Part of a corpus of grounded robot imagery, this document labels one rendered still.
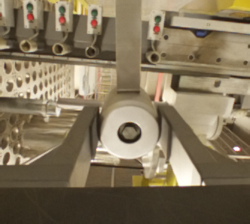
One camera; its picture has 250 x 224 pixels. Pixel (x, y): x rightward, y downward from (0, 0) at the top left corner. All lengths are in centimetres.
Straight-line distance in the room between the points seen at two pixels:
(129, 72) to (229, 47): 124
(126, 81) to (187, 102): 114
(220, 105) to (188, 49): 44
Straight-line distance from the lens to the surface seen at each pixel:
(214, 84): 148
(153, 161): 107
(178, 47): 124
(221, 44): 135
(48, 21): 124
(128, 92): 15
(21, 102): 161
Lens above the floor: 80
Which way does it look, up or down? 17 degrees up
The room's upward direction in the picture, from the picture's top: 175 degrees counter-clockwise
